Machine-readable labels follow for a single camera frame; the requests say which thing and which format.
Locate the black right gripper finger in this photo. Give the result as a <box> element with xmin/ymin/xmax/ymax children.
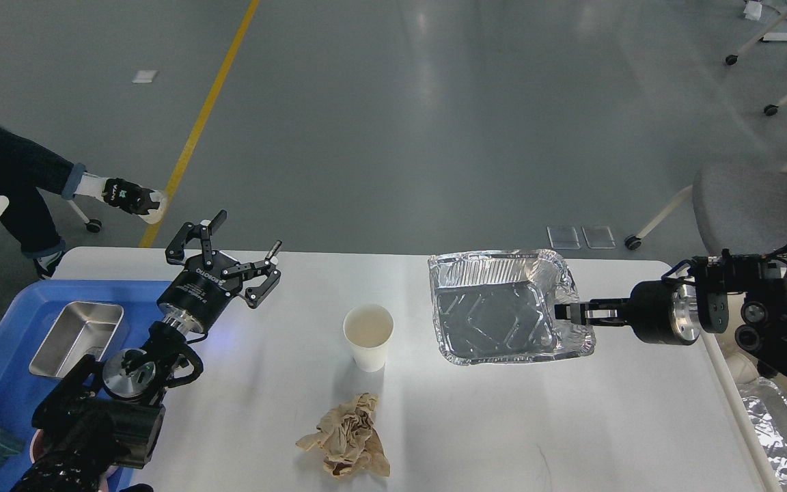
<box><xmin>555</xmin><ymin>298</ymin><xmax>631</xmax><ymax>327</ymax></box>

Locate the aluminium foil tray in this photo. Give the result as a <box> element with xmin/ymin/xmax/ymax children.
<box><xmin>428</xmin><ymin>249</ymin><xmax>596</xmax><ymax>366</ymax></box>

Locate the pink mug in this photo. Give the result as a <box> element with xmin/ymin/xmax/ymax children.
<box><xmin>29</xmin><ymin>429</ymin><xmax>118</xmax><ymax>491</ymax></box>

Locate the white paper cup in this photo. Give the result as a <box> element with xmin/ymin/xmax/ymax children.
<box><xmin>342</xmin><ymin>304</ymin><xmax>396</xmax><ymax>372</ymax></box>

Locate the stainless steel tray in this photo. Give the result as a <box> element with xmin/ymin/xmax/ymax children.
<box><xmin>28</xmin><ymin>301</ymin><xmax>129</xmax><ymax>379</ymax></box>

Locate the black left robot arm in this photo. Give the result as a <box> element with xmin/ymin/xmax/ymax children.
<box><xmin>13</xmin><ymin>210</ymin><xmax>282</xmax><ymax>491</ymax></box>

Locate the grey office chair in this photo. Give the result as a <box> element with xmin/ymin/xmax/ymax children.
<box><xmin>625</xmin><ymin>165</ymin><xmax>787</xmax><ymax>256</ymax></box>

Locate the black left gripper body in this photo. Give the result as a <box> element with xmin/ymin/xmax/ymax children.
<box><xmin>156</xmin><ymin>256</ymin><xmax>243</xmax><ymax>334</ymax></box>

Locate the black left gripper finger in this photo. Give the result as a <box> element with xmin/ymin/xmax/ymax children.
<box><xmin>221</xmin><ymin>240</ymin><xmax>282</xmax><ymax>309</ymax></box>
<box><xmin>165</xmin><ymin>210</ymin><xmax>228</xmax><ymax>271</ymax></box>

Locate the cream plastic bin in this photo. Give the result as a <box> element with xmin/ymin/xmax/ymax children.
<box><xmin>698</xmin><ymin>266</ymin><xmax>787</xmax><ymax>492</ymax></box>

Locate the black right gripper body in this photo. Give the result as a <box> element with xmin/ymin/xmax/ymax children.
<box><xmin>630</xmin><ymin>281</ymin><xmax>702</xmax><ymax>346</ymax></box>

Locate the blue plastic bin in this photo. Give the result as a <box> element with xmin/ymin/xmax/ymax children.
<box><xmin>0</xmin><ymin>279</ymin><xmax>169</xmax><ymax>491</ymax></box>

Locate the seated person in black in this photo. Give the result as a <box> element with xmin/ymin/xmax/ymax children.
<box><xmin>0</xmin><ymin>127</ymin><xmax>169</xmax><ymax>279</ymax></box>

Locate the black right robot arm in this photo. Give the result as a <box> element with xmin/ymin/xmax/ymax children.
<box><xmin>555</xmin><ymin>244</ymin><xmax>787</xmax><ymax>377</ymax></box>

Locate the brown paper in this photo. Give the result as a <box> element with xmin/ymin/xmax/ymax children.
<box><xmin>294</xmin><ymin>392</ymin><xmax>391</xmax><ymax>480</ymax></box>

